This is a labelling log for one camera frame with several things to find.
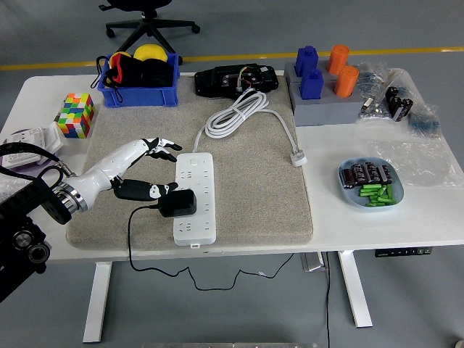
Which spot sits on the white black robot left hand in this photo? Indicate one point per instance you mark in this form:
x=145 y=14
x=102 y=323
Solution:
x=101 y=170

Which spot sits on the white power strip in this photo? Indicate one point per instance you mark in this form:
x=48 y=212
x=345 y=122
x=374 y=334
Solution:
x=195 y=232

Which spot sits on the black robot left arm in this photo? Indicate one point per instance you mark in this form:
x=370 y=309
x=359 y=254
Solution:
x=21 y=206

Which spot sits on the multicolour puzzle cube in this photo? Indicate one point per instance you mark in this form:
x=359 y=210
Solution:
x=78 y=116

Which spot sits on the white square cover plate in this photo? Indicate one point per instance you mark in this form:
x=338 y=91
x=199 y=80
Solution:
x=52 y=136

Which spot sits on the blue plastic bin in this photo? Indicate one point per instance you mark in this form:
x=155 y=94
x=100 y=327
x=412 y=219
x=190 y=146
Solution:
x=137 y=98

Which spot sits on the crumpled clear plastic bag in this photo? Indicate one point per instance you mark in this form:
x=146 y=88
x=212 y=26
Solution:
x=9 y=190

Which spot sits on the black fabric pouch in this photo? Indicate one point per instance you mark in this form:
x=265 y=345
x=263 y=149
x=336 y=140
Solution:
x=157 y=74

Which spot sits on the yellow ball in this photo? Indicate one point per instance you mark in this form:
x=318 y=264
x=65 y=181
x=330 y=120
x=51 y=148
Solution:
x=150 y=52

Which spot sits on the white table leg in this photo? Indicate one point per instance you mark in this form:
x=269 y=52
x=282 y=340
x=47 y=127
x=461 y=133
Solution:
x=357 y=290
x=96 y=304

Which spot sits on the black electronic device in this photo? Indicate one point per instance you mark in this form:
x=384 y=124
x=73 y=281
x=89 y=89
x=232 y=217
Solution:
x=210 y=85

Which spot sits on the black office chair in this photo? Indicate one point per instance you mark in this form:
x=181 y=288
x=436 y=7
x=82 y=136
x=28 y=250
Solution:
x=152 y=27

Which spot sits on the grey-brown mat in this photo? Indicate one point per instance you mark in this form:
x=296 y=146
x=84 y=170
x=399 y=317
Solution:
x=253 y=188

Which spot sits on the grey block base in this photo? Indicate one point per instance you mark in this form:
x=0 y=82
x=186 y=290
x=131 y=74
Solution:
x=326 y=110
x=290 y=70

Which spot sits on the blue plastic block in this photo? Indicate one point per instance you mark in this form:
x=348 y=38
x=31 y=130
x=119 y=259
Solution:
x=311 y=85
x=306 y=59

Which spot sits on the black cylindrical capacitor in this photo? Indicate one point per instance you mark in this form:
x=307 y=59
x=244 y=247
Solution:
x=359 y=172
x=385 y=174
x=348 y=178
x=372 y=171

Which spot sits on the light blue plate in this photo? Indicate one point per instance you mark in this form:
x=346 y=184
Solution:
x=349 y=197

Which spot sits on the orange plastic cylinder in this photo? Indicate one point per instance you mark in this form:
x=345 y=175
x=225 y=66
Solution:
x=338 y=58
x=346 y=81

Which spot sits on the green cylindrical battery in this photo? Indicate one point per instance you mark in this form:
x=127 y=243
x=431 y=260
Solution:
x=382 y=192
x=368 y=193
x=380 y=199
x=390 y=192
x=378 y=204
x=369 y=187

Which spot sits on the clear bag of metal parts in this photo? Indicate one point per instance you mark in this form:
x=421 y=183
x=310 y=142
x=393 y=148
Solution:
x=375 y=110

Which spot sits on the clear bag of blue components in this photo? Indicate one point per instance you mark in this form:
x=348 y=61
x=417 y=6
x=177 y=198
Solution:
x=424 y=121
x=373 y=76

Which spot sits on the clear bag of black capacitors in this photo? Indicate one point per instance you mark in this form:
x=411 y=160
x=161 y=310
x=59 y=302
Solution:
x=398 y=103

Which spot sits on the black table control panel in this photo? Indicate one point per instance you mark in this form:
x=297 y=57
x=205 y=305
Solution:
x=402 y=252

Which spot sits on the empty clear plastic bag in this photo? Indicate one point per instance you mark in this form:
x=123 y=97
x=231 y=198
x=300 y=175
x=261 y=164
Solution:
x=417 y=163

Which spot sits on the white wall socket panel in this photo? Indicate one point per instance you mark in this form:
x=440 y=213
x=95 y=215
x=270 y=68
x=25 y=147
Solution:
x=25 y=137

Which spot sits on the metal bracket under table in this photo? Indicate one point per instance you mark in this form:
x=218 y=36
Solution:
x=311 y=261

